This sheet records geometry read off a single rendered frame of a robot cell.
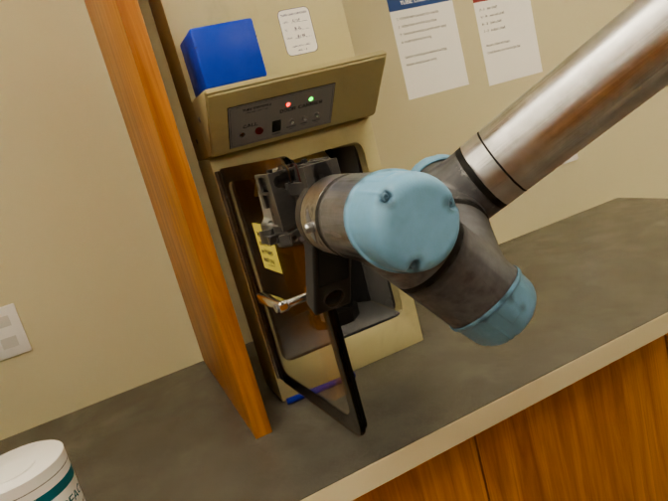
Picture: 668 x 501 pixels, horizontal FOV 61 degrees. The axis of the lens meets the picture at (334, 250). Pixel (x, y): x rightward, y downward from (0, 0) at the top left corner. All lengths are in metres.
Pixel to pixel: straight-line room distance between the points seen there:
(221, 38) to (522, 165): 0.54
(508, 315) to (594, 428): 0.70
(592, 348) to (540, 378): 0.12
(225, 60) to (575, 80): 0.55
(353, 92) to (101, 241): 0.71
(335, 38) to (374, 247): 0.75
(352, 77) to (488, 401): 0.58
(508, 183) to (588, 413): 0.67
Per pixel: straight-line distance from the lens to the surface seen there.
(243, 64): 0.94
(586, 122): 0.56
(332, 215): 0.45
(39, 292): 1.45
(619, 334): 1.12
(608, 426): 1.20
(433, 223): 0.41
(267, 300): 0.80
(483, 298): 0.47
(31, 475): 0.87
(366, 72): 1.02
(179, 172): 0.92
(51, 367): 1.49
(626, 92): 0.56
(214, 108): 0.93
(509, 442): 1.05
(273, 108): 0.97
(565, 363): 1.04
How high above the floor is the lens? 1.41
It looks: 12 degrees down
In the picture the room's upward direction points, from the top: 15 degrees counter-clockwise
